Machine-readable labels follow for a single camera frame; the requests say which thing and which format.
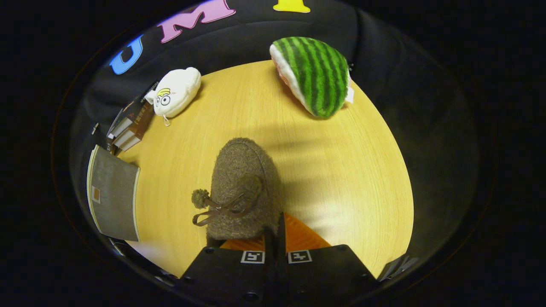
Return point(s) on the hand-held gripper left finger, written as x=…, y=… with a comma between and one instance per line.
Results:
x=268, y=273

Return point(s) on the brown cover book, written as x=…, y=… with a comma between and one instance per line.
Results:
x=143, y=123
x=128, y=143

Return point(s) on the black cover book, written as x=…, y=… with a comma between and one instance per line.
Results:
x=132, y=110

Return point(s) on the white plush toy with eyes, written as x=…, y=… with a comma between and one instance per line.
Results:
x=179, y=87

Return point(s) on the grey fabric storage box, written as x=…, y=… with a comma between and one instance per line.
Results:
x=115, y=200

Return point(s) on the brown fuzzy shoe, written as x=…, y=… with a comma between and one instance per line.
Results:
x=243, y=170

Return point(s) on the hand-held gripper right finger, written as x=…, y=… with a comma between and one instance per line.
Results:
x=281, y=273

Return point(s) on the watermelon slice plush toy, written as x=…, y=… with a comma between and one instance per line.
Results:
x=315, y=72

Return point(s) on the white clothes peg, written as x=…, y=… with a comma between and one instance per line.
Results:
x=94, y=128

